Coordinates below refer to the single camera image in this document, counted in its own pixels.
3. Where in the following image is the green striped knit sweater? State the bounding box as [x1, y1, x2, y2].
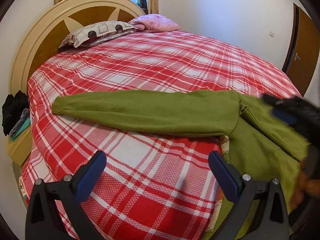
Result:
[51, 89, 312, 240]

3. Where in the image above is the clothes pile on nightstand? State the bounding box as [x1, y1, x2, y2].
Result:
[2, 90, 30, 141]

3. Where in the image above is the right hand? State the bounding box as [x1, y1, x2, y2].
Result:
[290, 159, 320, 210]

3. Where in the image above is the brown wooden door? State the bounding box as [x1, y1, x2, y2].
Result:
[282, 4, 319, 96]

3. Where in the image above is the cream nightstand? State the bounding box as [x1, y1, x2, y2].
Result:
[6, 126, 33, 167]

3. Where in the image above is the red plaid bed cover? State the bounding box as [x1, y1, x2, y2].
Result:
[22, 31, 298, 239]

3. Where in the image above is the cream wooden headboard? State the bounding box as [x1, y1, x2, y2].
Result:
[9, 0, 144, 94]

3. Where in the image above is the pink pillow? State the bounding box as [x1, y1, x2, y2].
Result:
[128, 14, 180, 33]

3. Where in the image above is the grey patterned pillow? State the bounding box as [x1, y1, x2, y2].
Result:
[58, 21, 137, 49]

